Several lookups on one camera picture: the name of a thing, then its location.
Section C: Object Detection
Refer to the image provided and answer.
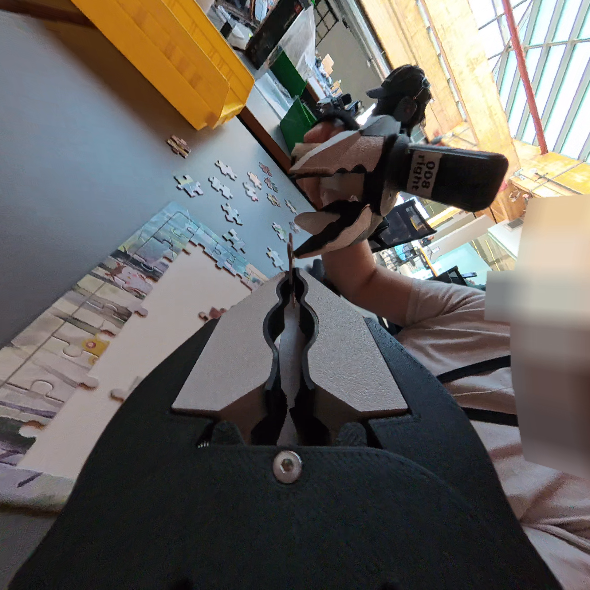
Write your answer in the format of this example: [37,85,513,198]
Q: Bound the glass skylight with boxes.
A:
[466,0,590,162]

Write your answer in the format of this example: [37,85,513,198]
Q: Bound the black harness strap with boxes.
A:
[435,355,513,385]
[461,406,519,427]

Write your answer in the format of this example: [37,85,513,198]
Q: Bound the yellow plastic bin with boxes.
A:
[69,0,255,131]

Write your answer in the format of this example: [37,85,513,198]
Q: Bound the brown-backed jigsaw piece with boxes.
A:
[287,233,298,309]

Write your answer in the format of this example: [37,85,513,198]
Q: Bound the person's right hand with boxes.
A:
[295,124,365,210]

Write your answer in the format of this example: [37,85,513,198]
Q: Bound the red ceiling pipe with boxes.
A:
[502,0,549,155]

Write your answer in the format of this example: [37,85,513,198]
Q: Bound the person's white shirt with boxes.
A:
[396,277,590,590]

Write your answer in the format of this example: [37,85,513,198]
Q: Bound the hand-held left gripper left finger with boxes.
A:
[171,272,296,445]

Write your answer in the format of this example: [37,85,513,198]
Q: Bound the partly assembled jigsaw puzzle board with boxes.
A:
[0,200,270,512]

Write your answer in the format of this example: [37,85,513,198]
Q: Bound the small green plastic bin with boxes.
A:
[269,48,307,97]

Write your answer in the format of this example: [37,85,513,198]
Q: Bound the group of puzzle pieces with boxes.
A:
[166,135,302,273]

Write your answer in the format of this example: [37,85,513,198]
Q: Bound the clear plastic bag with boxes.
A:
[267,5,319,70]

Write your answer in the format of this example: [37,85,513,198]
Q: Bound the large green plastic bin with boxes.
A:
[279,97,319,153]

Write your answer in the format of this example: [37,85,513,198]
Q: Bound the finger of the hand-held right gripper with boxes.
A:
[293,200,385,259]
[289,115,399,178]

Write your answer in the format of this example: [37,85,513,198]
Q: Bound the black cardboard box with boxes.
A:
[244,0,305,70]

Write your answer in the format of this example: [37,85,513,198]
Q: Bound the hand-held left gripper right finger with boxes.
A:
[288,268,408,445]

